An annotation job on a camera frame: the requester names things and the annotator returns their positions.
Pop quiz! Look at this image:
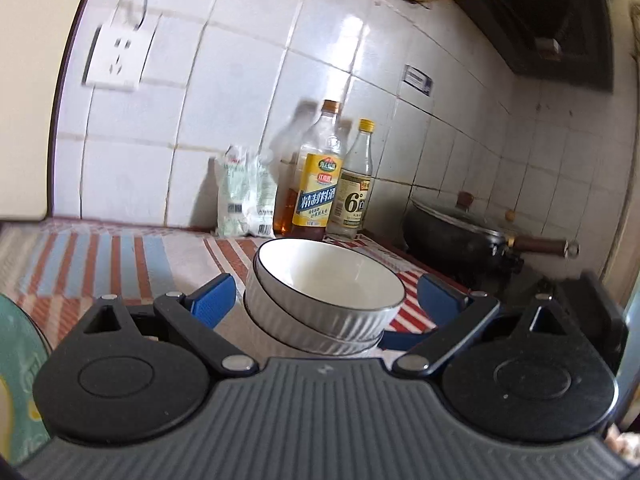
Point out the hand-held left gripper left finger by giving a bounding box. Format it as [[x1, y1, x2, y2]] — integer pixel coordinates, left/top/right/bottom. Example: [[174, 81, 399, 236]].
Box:
[[82, 272, 258, 378]]

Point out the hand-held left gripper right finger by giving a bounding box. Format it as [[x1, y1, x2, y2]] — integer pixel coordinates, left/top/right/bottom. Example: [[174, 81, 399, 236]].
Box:
[[393, 274, 563, 376]]

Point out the white ribbed bowl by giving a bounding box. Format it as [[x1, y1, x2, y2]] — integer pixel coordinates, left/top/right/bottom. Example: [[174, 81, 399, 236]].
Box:
[[252, 237, 407, 342], [243, 280, 387, 353], [260, 332, 383, 359]]

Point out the teal plate with egg print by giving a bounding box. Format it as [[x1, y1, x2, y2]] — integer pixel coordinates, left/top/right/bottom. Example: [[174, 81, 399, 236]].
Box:
[[0, 293, 54, 467]]

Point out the black wok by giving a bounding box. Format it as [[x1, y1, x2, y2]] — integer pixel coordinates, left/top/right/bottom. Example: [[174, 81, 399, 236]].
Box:
[[401, 200, 581, 282]]

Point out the glass wok lid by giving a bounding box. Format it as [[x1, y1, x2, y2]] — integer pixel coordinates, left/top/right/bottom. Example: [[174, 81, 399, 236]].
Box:
[[409, 190, 507, 240]]

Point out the white seasoning bag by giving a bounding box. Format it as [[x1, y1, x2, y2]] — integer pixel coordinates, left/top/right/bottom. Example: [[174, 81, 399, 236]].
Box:
[[216, 144, 277, 239]]

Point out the striped tablecloth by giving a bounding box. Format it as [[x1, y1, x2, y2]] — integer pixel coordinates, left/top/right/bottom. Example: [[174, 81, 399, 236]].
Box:
[[0, 216, 472, 361]]

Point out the clear bottle with pale label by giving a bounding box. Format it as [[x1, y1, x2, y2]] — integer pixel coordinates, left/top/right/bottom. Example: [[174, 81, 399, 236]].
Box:
[[325, 118, 376, 241]]

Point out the yellow label amber bottle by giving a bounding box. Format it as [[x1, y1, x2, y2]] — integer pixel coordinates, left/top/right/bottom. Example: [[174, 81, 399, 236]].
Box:
[[289, 99, 347, 242]]

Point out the white cutting board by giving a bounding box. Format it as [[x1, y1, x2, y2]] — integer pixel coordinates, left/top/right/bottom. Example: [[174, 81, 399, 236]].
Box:
[[0, 0, 92, 222]]

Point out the black range hood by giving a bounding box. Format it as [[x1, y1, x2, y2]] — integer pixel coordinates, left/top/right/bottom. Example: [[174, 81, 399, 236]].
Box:
[[454, 0, 617, 93]]

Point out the wall sticker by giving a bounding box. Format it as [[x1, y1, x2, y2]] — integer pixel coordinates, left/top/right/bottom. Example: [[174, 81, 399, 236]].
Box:
[[402, 64, 434, 98]]

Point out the white wall socket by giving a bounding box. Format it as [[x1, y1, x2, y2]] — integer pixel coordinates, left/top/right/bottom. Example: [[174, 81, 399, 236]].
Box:
[[81, 21, 157, 92]]

